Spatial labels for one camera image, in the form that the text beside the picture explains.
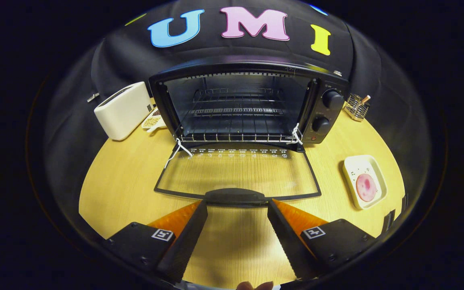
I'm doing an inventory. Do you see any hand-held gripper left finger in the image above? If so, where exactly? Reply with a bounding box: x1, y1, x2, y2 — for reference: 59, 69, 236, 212
102, 200, 208, 284

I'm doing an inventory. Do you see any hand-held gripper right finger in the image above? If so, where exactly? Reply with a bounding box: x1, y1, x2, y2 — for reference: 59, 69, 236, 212
267, 199, 377, 280

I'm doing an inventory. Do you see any pink ham slice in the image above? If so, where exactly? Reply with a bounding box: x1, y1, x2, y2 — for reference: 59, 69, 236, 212
355, 173, 377, 203

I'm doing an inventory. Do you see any cream square tray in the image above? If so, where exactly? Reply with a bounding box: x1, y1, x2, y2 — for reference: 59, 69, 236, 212
342, 155, 388, 210

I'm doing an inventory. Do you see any black toaster oven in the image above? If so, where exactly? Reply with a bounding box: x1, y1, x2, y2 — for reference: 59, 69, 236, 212
148, 56, 350, 208

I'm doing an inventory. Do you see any white bread toaster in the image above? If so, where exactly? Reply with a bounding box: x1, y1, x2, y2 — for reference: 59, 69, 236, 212
94, 81, 153, 141

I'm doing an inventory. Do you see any black chair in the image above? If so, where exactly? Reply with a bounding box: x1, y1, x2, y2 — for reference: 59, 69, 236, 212
382, 194, 408, 234

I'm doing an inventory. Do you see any small dish of beans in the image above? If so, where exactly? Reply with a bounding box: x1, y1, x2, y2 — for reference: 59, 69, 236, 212
141, 107, 167, 133

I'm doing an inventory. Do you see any white string loop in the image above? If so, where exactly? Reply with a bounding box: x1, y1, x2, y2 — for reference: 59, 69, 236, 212
286, 123, 303, 145
164, 138, 194, 169

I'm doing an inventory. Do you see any metal wire basket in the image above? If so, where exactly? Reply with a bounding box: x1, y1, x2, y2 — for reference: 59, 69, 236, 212
343, 93, 371, 122

